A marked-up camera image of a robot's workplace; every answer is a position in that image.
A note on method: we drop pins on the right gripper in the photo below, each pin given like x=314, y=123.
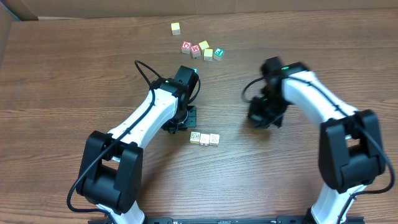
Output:
x=256, y=112

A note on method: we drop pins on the white block red side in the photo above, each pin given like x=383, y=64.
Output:
x=214, y=139

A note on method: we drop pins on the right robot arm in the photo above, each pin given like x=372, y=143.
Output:
x=350, y=154

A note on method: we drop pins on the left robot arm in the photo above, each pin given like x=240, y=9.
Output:
x=111, y=167

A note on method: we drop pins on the yellow block upper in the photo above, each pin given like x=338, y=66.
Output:
x=203, y=45

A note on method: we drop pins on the red O block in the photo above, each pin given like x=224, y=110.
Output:
x=186, y=46

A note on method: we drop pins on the yellow block lower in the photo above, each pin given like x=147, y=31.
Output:
x=208, y=55

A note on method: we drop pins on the white number block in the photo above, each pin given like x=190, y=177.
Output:
x=204, y=139

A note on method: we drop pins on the white block yellow side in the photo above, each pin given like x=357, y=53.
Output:
x=195, y=137

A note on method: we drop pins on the red W block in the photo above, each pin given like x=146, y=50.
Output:
x=195, y=51

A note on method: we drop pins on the cardboard box edge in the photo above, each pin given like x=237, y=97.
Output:
x=34, y=9

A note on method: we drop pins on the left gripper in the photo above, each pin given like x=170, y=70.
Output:
x=190, y=120

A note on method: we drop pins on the far yellow block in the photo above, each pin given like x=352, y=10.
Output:
x=175, y=28

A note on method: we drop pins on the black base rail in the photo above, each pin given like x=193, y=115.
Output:
x=224, y=221

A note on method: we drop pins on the green E block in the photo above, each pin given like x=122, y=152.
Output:
x=218, y=54

